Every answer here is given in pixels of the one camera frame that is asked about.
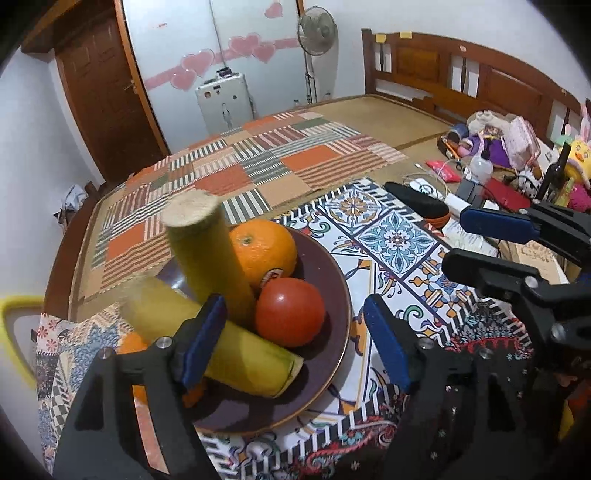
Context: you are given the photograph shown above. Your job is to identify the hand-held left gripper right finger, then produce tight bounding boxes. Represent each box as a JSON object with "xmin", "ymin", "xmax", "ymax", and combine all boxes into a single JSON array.
[{"xmin": 364, "ymin": 294, "xmax": 568, "ymax": 480}]

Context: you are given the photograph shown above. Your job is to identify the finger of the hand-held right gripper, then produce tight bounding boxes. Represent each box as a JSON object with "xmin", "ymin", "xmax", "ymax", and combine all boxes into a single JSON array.
[
  {"xmin": 459, "ymin": 202, "xmax": 591, "ymax": 269},
  {"xmin": 441, "ymin": 248, "xmax": 591, "ymax": 370}
]

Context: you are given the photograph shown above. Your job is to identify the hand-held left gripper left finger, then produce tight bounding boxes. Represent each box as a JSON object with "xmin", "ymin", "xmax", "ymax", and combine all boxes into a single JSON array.
[{"xmin": 51, "ymin": 294, "xmax": 228, "ymax": 480}]

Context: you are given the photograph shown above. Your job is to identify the yellow banana piece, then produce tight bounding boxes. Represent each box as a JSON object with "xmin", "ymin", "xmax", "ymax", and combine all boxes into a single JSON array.
[
  {"xmin": 164, "ymin": 190, "xmax": 257, "ymax": 324},
  {"xmin": 121, "ymin": 277, "xmax": 304, "ymax": 398}
]

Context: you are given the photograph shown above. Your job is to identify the small tangerine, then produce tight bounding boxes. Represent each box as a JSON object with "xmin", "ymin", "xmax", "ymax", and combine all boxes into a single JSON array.
[
  {"xmin": 182, "ymin": 381, "xmax": 207, "ymax": 409},
  {"xmin": 117, "ymin": 331, "xmax": 151, "ymax": 403}
]

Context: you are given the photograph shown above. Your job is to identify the purple round plate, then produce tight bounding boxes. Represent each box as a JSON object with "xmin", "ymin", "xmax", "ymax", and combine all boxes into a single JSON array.
[{"xmin": 111, "ymin": 224, "xmax": 352, "ymax": 437}]

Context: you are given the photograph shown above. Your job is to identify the red tomato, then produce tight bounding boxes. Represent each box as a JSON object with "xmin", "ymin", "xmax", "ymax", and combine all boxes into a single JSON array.
[{"xmin": 255, "ymin": 278, "xmax": 327, "ymax": 348}]

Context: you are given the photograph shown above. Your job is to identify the large orange with sticker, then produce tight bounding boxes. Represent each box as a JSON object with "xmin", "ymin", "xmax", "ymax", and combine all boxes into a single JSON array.
[{"xmin": 229, "ymin": 219, "xmax": 298, "ymax": 291}]

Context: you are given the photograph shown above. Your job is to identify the red box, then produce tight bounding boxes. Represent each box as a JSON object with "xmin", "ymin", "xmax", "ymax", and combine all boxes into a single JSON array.
[{"xmin": 482, "ymin": 178, "xmax": 532, "ymax": 210}]

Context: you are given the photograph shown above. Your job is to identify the clear plastic bottle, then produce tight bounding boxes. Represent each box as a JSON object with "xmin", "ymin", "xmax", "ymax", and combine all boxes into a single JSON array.
[{"xmin": 468, "ymin": 148, "xmax": 494, "ymax": 180}]

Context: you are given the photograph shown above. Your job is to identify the dark wine bottle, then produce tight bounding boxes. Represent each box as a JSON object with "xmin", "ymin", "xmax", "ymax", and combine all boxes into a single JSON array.
[{"xmin": 536, "ymin": 143, "xmax": 573, "ymax": 204}]

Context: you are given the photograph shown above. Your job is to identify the red flat packet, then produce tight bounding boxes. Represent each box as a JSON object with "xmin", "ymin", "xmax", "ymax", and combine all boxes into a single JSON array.
[{"xmin": 425, "ymin": 159, "xmax": 458, "ymax": 182}]

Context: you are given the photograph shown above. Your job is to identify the black and orange case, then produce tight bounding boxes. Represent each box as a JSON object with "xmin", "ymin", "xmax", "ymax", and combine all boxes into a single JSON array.
[{"xmin": 385, "ymin": 181, "xmax": 451, "ymax": 227}]

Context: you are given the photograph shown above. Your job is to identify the purple dressed plush toy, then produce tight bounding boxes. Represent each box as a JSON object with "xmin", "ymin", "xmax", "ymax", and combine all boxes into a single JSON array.
[{"xmin": 462, "ymin": 111, "xmax": 518, "ymax": 169}]

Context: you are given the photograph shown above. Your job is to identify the patterned tile-print cloth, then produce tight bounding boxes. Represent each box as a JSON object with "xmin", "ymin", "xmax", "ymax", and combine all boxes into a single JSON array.
[{"xmin": 34, "ymin": 178, "xmax": 536, "ymax": 480}]

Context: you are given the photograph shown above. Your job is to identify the pink gift bag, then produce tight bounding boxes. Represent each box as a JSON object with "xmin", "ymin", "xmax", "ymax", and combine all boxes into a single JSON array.
[{"xmin": 505, "ymin": 115, "xmax": 541, "ymax": 169}]

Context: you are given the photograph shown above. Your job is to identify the yellow plush toy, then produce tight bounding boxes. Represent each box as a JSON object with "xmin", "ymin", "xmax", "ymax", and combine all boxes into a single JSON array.
[{"xmin": 561, "ymin": 99, "xmax": 591, "ymax": 191}]

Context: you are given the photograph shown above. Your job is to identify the woven straw bed mat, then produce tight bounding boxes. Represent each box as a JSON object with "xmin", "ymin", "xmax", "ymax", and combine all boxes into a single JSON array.
[{"xmin": 69, "ymin": 95, "xmax": 462, "ymax": 296}]

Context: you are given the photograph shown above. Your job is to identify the wooden bed headboard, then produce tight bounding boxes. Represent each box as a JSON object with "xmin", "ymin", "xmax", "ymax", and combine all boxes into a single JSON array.
[{"xmin": 361, "ymin": 28, "xmax": 583, "ymax": 148}]

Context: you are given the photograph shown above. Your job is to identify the pile of clothes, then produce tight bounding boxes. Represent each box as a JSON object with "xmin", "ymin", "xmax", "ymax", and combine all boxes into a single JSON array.
[{"xmin": 55, "ymin": 185, "xmax": 90, "ymax": 222}]

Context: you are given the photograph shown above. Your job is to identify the yellow plastic chair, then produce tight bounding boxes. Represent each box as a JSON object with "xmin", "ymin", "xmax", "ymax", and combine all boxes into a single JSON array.
[{"xmin": 0, "ymin": 295, "xmax": 44, "ymax": 391}]

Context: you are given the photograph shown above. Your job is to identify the striped patchwork blanket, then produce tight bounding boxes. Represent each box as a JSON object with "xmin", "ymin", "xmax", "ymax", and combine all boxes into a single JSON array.
[{"xmin": 69, "ymin": 108, "xmax": 409, "ymax": 296}]

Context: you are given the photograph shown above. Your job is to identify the white boxy appliance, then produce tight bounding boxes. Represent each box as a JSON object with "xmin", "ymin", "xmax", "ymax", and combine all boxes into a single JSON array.
[{"xmin": 195, "ymin": 71, "xmax": 254, "ymax": 137}]

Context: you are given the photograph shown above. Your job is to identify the brown wooden door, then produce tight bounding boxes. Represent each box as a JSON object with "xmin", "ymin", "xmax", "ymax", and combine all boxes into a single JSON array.
[{"xmin": 55, "ymin": 7, "xmax": 169, "ymax": 183}]

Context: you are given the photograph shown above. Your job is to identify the standing electric fan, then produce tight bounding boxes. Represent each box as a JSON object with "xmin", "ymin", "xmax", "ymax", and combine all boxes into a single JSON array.
[{"xmin": 297, "ymin": 6, "xmax": 338, "ymax": 104}]

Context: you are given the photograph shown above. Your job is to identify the sliding wardrobe with pink hearts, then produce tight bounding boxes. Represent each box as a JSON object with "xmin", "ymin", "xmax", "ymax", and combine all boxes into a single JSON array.
[{"xmin": 122, "ymin": 0, "xmax": 333, "ymax": 153}]

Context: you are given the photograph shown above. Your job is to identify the wooden overhead cabinet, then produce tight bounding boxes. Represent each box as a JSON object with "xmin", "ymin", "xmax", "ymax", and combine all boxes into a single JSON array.
[{"xmin": 21, "ymin": 0, "xmax": 122, "ymax": 52}]

